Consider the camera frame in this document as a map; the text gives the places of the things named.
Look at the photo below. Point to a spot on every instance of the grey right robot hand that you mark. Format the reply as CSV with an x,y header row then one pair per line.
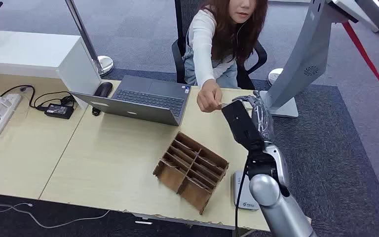
x,y
264,121

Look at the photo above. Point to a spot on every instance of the pale ID card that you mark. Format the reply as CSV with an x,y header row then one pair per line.
x,y
223,105

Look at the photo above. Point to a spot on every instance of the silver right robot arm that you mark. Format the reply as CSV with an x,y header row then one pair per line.
x,y
274,202

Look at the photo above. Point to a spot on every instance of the person's right forearm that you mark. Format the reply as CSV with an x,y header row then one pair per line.
x,y
202,62

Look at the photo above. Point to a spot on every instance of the person's right hand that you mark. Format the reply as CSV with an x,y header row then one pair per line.
x,y
209,96

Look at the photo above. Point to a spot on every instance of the white card reader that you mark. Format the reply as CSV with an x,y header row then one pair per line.
x,y
243,196

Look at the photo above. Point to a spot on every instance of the person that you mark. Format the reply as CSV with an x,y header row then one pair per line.
x,y
206,39

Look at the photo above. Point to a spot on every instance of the white round stanchion base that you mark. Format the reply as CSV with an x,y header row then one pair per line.
x,y
274,76

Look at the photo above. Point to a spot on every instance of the dark blue floor rug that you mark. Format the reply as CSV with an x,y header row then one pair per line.
x,y
323,147

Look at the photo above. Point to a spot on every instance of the grey kiosk stand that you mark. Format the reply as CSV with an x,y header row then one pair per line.
x,y
307,55

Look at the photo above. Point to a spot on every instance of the brown cardboard divider organizer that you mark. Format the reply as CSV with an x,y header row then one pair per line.
x,y
189,173

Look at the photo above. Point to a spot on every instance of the black office chair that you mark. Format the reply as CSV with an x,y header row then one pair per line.
x,y
179,59

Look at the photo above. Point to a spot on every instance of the grey open laptop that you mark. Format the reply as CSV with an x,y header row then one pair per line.
x,y
150,98

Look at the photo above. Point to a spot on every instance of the red barrier belt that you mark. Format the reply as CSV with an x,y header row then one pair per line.
x,y
359,46

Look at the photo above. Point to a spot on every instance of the small white bar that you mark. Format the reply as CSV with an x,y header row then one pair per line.
x,y
143,222

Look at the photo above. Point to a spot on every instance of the black computer mouse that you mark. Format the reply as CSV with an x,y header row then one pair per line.
x,y
104,89

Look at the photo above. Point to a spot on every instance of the black laptop power brick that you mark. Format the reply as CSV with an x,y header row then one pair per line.
x,y
58,111

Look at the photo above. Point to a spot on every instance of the white cabinet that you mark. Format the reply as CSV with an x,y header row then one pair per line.
x,y
29,52

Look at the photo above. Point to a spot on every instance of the white plug-in charger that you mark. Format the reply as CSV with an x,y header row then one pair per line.
x,y
0,105

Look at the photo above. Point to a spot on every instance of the white power strip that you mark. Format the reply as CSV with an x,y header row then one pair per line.
x,y
0,119

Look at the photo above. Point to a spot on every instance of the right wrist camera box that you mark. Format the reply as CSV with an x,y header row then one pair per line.
x,y
240,124

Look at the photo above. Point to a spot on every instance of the chrome stanchion post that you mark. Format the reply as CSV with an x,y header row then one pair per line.
x,y
106,63

